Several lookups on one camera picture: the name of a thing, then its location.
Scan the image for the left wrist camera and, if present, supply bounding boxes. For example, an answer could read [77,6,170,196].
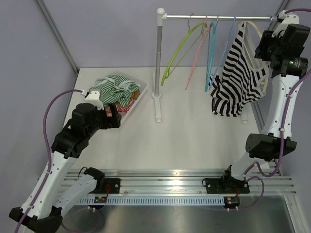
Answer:
[81,90,104,110]

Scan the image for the clothes rack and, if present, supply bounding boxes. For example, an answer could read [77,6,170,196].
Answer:
[152,8,293,123]

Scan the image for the red striped tank top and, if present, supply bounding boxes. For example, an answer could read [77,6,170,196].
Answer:
[115,99,136,114]

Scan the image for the white plastic basket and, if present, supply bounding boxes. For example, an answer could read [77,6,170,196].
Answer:
[100,71,148,121]

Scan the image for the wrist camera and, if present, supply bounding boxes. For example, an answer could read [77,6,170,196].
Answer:
[81,90,104,110]
[272,10,300,37]

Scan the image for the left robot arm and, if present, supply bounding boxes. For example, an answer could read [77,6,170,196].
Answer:
[9,103,121,233]

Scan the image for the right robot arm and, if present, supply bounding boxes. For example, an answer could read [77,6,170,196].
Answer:
[220,23,311,192]

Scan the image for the aluminium rail base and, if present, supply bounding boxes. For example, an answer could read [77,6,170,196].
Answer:
[49,169,296,206]

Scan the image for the black white striped tank top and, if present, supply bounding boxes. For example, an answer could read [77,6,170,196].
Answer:
[210,22,270,117]

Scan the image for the green hanger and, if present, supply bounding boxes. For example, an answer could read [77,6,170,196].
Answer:
[160,22,207,86]

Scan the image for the light blue hanger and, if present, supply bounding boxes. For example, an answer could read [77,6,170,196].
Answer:
[208,15,237,90]

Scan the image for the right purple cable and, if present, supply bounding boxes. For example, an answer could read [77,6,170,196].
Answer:
[242,7,311,204]

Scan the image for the pink hanger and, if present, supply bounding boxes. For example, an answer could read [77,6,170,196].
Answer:
[185,16,211,91]

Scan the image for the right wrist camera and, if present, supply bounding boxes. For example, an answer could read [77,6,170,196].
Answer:
[272,10,300,37]

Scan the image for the brown tank top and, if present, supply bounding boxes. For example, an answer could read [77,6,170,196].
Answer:
[115,89,140,107]

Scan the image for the cream hanger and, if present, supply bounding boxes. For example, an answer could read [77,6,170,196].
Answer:
[244,21,270,93]

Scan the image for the green striped tank top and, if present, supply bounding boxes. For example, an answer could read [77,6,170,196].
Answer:
[89,75,141,107]

